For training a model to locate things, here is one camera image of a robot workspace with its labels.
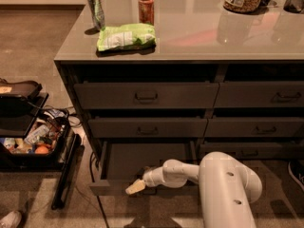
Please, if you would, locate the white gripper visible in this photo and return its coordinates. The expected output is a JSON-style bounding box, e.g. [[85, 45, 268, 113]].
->
[[125, 166, 164, 195]]

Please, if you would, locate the drawer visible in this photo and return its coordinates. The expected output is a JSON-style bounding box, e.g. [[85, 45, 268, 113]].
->
[[90, 142, 200, 196], [88, 118, 207, 138], [205, 117, 304, 138], [199, 142, 304, 160], [215, 82, 304, 108], [74, 83, 219, 109]]

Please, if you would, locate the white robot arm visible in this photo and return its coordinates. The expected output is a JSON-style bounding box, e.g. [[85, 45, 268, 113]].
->
[[125, 152, 262, 228]]

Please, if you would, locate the grey drawer cabinet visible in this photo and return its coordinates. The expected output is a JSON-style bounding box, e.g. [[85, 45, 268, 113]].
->
[[55, 0, 304, 155]]

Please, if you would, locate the black floor bar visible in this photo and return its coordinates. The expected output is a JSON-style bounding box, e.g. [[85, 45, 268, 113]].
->
[[51, 134, 81, 210]]

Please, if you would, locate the black bin of groceries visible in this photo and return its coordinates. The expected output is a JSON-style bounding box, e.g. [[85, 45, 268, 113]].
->
[[0, 108, 69, 170]]

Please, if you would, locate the orange fruit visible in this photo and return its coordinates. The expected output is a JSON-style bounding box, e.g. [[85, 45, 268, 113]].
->
[[35, 145, 48, 154]]

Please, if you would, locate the white shoe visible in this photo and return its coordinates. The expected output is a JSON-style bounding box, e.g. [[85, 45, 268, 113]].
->
[[0, 211, 22, 228]]

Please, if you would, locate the green chip bag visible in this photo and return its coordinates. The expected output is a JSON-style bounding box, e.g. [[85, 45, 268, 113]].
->
[[97, 23, 156, 52]]

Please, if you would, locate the black case lid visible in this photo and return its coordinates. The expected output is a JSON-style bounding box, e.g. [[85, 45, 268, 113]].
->
[[0, 79, 42, 105]]

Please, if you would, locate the black sneaker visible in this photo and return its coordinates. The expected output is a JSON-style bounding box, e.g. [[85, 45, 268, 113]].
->
[[288, 160, 304, 192]]

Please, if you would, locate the red soda can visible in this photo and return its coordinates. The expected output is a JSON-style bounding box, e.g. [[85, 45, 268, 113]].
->
[[138, 0, 154, 25]]

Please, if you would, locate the green soda can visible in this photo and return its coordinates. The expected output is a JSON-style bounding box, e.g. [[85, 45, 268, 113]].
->
[[87, 0, 105, 30]]

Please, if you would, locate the dark glass bottle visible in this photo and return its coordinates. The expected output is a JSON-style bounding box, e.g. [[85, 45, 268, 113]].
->
[[284, 0, 304, 13]]

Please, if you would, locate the black floor cable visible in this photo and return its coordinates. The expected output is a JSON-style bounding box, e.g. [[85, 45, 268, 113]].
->
[[88, 151, 110, 228]]

